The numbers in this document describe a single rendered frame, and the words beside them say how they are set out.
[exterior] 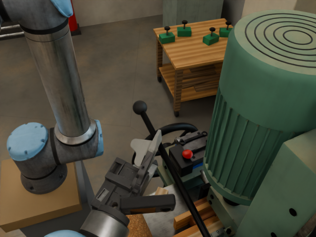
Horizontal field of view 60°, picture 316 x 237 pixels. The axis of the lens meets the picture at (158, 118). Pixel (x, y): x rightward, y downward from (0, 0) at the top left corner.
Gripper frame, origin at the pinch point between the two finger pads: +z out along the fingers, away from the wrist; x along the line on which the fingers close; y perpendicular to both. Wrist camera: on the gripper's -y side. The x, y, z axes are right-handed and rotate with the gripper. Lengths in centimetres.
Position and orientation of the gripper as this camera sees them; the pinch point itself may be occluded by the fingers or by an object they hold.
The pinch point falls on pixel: (161, 146)
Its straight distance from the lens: 67.1
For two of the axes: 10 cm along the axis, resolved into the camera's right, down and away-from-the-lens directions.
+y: -9.1, -3.8, 1.9
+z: 4.2, -7.2, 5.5
